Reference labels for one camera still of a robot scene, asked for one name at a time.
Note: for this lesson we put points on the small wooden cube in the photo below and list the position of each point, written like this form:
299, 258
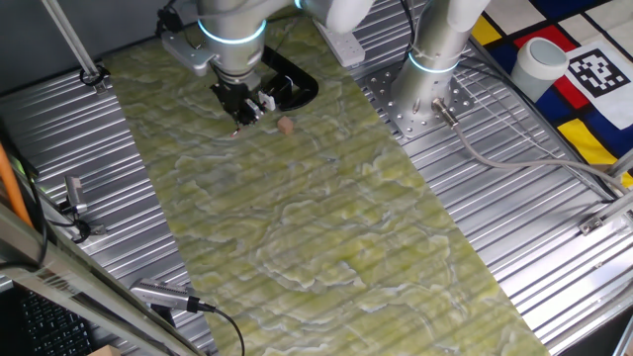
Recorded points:
285, 125

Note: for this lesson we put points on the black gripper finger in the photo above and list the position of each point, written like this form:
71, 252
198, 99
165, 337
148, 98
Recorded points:
253, 109
242, 117

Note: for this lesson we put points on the red pencil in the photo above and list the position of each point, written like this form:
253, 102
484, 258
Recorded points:
236, 132

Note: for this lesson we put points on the grey white cylindrical cup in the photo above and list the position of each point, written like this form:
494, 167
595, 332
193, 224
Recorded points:
536, 66

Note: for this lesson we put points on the aluminium frame corner bracket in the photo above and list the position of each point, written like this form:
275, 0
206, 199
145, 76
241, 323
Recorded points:
605, 215

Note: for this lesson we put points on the silver ribbed camera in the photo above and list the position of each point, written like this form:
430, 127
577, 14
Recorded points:
160, 294

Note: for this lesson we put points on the white power strip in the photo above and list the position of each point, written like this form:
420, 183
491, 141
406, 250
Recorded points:
345, 49

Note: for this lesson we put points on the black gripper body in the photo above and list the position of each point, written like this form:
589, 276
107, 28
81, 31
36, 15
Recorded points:
230, 96

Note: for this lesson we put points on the slanted aluminium pole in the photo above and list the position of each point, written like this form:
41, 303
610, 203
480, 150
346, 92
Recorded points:
74, 47

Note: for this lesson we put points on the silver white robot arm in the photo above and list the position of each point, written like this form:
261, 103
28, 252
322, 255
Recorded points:
232, 49

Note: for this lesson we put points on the light wooden box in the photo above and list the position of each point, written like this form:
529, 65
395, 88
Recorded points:
105, 351

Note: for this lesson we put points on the aluminium frame beam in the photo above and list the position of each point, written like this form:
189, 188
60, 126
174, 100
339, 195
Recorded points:
74, 292

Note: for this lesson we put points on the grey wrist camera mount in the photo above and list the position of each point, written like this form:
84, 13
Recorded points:
188, 52

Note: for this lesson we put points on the green marble patterned mat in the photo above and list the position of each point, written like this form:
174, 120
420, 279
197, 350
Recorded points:
316, 232

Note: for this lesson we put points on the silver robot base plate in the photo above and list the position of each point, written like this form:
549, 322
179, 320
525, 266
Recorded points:
395, 111

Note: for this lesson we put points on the black keyboard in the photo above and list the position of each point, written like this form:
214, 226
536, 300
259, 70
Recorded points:
52, 329

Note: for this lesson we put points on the black white pencil sharpener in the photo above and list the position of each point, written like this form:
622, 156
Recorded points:
269, 100

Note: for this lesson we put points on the white printed marker sheet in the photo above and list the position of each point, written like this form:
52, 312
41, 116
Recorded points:
610, 91

